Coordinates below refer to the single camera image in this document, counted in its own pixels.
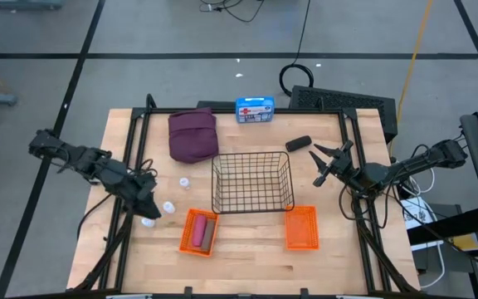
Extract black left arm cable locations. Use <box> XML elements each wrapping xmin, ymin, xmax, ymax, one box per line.
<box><xmin>76</xmin><ymin>193</ymin><xmax>114</xmax><ymax>240</ymax></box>

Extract tangled black floor cables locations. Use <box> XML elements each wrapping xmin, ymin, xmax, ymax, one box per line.
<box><xmin>199</xmin><ymin>0</ymin><xmax>265</xmax><ymax>24</ymax></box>

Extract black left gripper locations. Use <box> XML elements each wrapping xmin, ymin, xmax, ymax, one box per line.
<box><xmin>124</xmin><ymin>171</ymin><xmax>163</xmax><ymax>220</ymax></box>

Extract yellow flat item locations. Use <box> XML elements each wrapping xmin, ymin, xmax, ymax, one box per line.
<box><xmin>450</xmin><ymin>234</ymin><xmax>478</xmax><ymax>252</ymax></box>

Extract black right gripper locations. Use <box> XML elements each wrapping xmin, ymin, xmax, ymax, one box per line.
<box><xmin>308</xmin><ymin>139</ymin><xmax>365</xmax><ymax>188</ymax></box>

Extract yellow floor cable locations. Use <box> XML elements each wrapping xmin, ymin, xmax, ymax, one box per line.
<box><xmin>396</xmin><ymin>0</ymin><xmax>434</xmax><ymax>124</ymax></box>

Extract black coiled floor cable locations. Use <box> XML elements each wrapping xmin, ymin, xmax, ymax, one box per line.
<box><xmin>279</xmin><ymin>0</ymin><xmax>315</xmax><ymax>97</ymax></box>

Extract tan bandage roll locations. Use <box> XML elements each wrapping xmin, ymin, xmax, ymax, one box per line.
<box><xmin>201</xmin><ymin>218</ymin><xmax>217</xmax><ymax>252</ymax></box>

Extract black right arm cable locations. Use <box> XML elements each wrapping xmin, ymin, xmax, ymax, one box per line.
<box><xmin>338</xmin><ymin>182</ymin><xmax>389</xmax><ymax>230</ymax></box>

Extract pink bandage roll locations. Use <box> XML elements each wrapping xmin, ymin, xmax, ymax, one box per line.
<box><xmin>192</xmin><ymin>213</ymin><xmax>208</xmax><ymax>248</ymax></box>

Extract grey floor box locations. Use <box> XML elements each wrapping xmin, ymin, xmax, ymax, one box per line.
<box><xmin>412</xmin><ymin>203</ymin><xmax>478</xmax><ymax>275</ymax></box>

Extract black wire basket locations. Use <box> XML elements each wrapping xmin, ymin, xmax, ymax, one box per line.
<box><xmin>211</xmin><ymin>150</ymin><xmax>295</xmax><ymax>215</ymax></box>

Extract black marker cap object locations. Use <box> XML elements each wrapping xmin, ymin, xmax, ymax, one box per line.
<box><xmin>285</xmin><ymin>135</ymin><xmax>313</xmax><ymax>153</ymax></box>

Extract white printed paper sheet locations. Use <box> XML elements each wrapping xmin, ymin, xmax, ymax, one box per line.
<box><xmin>400</xmin><ymin>197</ymin><xmax>438</xmax><ymax>252</ymax></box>

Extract white thin cable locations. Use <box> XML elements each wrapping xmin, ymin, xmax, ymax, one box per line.
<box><xmin>404</xmin><ymin>165</ymin><xmax>437</xmax><ymax>196</ymax></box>

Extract white floor cable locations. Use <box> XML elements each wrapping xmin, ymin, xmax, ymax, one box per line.
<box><xmin>419</xmin><ymin>243</ymin><xmax>447</xmax><ymax>291</ymax></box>

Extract black metal beam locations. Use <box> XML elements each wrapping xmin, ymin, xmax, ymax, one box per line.
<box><xmin>407</xmin><ymin>206</ymin><xmax>478</xmax><ymax>246</ymax></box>

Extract maroon fabric pouch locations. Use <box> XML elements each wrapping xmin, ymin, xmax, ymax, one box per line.
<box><xmin>168</xmin><ymin>107</ymin><xmax>220</xmax><ymax>164</ymax></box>

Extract orange plastic tray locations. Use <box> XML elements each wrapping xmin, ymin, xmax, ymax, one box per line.
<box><xmin>178</xmin><ymin>208</ymin><xmax>221</xmax><ymax>258</ymax></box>
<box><xmin>284</xmin><ymin>204</ymin><xmax>320</xmax><ymax>252</ymax></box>

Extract blue first aid kit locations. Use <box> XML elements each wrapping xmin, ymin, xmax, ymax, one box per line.
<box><xmin>235</xmin><ymin>96</ymin><xmax>276</xmax><ymax>125</ymax></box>

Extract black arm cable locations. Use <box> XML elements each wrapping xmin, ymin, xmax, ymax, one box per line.
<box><xmin>76</xmin><ymin>193</ymin><xmax>114</xmax><ymax>240</ymax></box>
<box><xmin>338</xmin><ymin>182</ymin><xmax>389</xmax><ymax>230</ymax></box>

